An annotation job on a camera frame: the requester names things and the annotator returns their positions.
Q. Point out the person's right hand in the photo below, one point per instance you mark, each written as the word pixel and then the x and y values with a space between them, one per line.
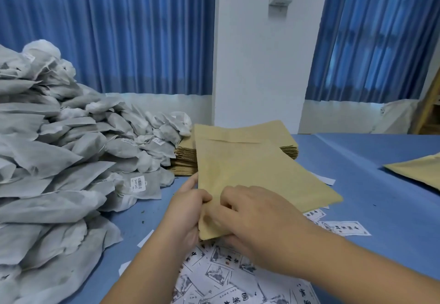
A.
pixel 271 228

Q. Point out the person's left hand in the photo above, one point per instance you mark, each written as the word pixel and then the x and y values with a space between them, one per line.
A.
pixel 178 218

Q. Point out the person's right fingers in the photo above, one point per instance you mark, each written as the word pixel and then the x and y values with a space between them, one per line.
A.
pixel 228 204

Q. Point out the person's left thumb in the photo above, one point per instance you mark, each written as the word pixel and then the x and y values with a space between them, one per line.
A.
pixel 190 182

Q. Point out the brown kraft paper bag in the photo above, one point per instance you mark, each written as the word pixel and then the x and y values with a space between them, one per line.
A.
pixel 417 171
pixel 261 173

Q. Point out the person's right forearm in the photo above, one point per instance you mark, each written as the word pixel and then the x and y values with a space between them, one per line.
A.
pixel 371 273

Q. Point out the person's left forearm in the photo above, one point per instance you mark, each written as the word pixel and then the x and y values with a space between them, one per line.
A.
pixel 147 276

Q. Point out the stack of kraft paper pouches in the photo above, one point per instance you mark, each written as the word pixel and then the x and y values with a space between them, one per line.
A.
pixel 184 163

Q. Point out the white paper strip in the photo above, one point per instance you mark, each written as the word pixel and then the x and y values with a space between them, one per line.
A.
pixel 145 238
pixel 326 178
pixel 124 268

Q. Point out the pile of printed paper labels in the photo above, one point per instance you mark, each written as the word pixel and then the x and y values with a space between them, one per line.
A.
pixel 220 279

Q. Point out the pile of white filter sachets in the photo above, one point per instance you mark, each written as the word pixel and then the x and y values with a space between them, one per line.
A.
pixel 58 163

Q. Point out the blue pleated curtain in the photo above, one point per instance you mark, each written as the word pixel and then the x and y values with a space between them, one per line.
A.
pixel 374 35
pixel 113 29

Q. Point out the wooden frame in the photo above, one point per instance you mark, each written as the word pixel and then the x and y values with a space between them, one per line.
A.
pixel 428 108

